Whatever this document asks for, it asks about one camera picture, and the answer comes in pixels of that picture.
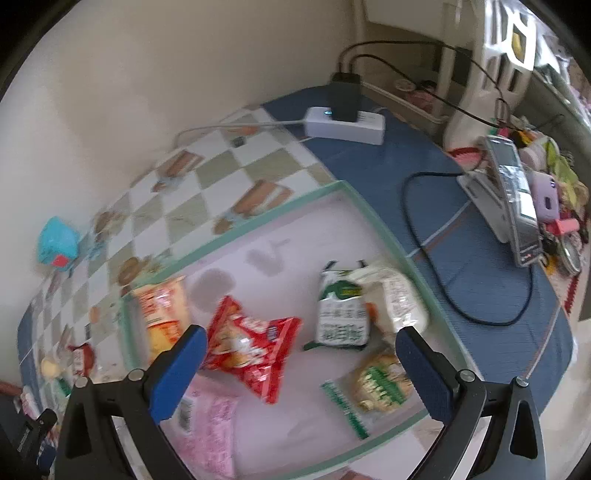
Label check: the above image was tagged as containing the white power strip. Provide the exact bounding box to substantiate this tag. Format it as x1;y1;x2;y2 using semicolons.
175;106;386;146

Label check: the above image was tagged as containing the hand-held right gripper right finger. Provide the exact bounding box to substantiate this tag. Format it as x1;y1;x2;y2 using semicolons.
395;325;548;480

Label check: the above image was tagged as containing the dark red cake packet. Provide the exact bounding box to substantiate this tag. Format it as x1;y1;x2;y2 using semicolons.
67;344;97;377

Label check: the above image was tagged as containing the cream paper snack packet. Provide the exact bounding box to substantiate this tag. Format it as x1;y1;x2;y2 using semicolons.
355;261;430;340

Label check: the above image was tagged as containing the black charger cable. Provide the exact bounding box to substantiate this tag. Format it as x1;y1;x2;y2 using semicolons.
347;54;522;132
337;40;509;125

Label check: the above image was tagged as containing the orange and pink chip packet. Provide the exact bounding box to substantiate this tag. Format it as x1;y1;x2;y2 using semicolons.
131;276;190;365

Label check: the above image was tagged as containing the grey handheld device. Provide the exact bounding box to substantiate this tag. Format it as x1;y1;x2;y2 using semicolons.
480;136;543;268

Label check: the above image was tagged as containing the pile of colourful trinkets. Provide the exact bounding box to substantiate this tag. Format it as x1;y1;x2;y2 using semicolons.
508;124;591;287

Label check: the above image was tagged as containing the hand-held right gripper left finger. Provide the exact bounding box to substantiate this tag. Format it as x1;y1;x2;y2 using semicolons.
55;324;208;480

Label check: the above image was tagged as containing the green cookie packet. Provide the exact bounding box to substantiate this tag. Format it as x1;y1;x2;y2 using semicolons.
321;351;414;440

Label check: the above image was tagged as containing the red snack packet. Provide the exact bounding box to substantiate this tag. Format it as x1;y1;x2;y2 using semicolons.
201;295;303;406

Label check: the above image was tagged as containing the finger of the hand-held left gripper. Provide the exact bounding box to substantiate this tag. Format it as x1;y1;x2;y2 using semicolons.
32;407;58;435

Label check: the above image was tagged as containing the black charger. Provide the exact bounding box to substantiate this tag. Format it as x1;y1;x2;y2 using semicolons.
327;71;361;124

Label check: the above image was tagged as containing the lilac small case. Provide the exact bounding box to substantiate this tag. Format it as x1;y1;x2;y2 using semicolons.
531;173;561;222

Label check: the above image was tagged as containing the mint green tray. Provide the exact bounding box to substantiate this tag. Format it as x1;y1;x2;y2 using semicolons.
121;180;478;480

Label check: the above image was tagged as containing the pink snack packet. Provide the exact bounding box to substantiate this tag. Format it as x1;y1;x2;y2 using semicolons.
168;378;238;478

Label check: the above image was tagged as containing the teal toy box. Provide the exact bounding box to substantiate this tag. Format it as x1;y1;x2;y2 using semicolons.
37;217;80;273

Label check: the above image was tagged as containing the pale yellow pudding cup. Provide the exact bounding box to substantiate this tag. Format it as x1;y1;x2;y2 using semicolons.
39;355;65;384

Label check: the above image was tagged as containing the white plastic rack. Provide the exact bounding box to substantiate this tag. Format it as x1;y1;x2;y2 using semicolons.
436;0;541;151

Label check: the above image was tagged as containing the black looped cable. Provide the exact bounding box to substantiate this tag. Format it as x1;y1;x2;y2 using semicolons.
402;172;535;326

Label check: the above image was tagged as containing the green and white biscuit packet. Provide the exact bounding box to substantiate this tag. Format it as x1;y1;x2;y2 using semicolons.
303;261;371;352

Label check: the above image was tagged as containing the white device stand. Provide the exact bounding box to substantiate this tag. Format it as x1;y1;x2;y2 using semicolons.
457;166;513;243

